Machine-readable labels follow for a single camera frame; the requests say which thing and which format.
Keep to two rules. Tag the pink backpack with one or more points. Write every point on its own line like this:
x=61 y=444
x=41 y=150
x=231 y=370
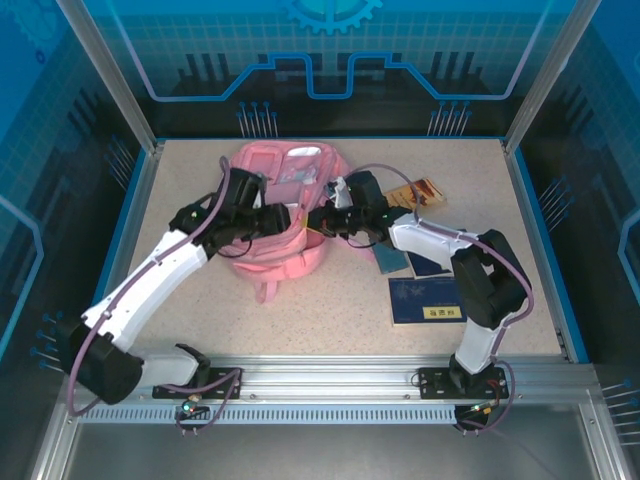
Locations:
x=280 y=255

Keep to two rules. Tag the brown cover book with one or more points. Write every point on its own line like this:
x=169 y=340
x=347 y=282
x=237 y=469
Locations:
x=430 y=192

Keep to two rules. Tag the grey-blue thin notebook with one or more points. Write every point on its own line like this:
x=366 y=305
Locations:
x=392 y=260

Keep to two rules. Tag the dark blue yellow-label book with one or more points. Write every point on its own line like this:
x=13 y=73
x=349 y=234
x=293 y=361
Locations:
x=415 y=300

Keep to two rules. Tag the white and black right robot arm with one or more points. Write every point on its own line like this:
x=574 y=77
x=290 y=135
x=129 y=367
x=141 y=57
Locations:
x=430 y=240

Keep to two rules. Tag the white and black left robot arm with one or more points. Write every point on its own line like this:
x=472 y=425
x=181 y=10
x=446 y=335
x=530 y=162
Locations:
x=150 y=280

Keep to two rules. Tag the aluminium cross beam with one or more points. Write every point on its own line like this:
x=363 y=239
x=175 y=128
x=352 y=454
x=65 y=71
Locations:
x=325 y=380

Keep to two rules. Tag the blue printed rear panel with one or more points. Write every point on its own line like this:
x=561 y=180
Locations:
x=200 y=30

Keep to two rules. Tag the blue printed side panel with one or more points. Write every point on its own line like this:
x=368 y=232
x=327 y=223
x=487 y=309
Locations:
x=610 y=150
x=30 y=150

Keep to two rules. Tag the aluminium table side rail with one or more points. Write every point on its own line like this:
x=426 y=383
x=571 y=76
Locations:
x=127 y=250
x=526 y=200

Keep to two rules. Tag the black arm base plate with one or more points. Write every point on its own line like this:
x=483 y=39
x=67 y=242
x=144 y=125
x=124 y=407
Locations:
x=435 y=392
x=231 y=372

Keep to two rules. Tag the aluminium frame post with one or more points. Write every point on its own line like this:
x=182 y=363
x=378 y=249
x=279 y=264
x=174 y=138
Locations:
x=545 y=70
x=114 y=70

